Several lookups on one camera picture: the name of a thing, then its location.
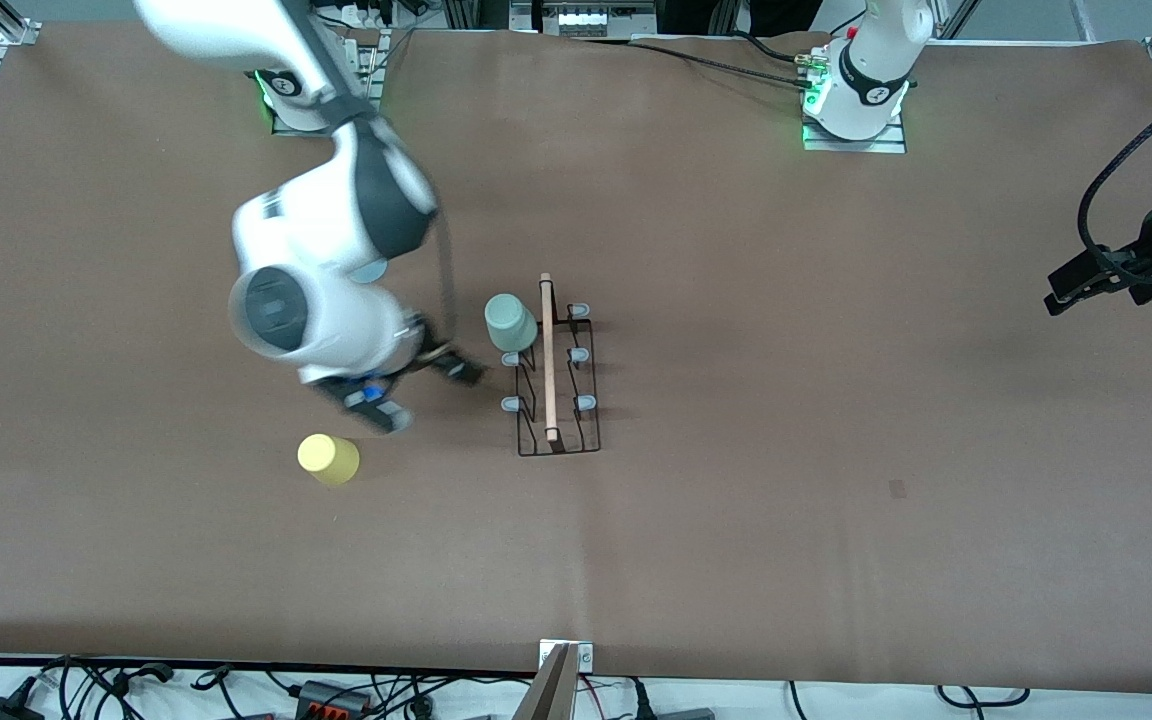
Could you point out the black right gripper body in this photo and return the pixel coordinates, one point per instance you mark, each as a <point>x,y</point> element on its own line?
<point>428,354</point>

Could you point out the pale green plastic cup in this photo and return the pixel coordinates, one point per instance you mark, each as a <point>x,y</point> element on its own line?
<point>511,322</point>

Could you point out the yellow plastic cup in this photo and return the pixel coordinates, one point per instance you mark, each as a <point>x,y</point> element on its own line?
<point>329,458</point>

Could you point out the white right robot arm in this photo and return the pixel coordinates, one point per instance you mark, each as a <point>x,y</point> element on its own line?
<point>296,310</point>

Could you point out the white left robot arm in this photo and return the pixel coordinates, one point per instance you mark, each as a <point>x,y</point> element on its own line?
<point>871,70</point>

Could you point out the light blue plastic cup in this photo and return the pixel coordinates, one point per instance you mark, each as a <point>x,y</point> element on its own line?
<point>369,272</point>

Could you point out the brown paper table cover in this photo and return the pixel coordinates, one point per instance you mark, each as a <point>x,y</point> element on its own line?
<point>686,560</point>

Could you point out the black orange connector box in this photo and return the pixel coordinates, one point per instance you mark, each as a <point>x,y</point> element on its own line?
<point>334,697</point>

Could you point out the white power strip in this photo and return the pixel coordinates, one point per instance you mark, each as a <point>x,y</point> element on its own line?
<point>591,18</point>

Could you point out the black plug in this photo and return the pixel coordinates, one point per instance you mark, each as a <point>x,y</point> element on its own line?
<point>671,712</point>

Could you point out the black power adapter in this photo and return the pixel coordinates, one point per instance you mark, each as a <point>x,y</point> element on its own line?
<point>1,710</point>

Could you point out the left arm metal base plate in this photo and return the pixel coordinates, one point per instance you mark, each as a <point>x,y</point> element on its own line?
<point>854,145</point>

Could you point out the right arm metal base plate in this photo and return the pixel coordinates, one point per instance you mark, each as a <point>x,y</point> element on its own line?
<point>361,80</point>

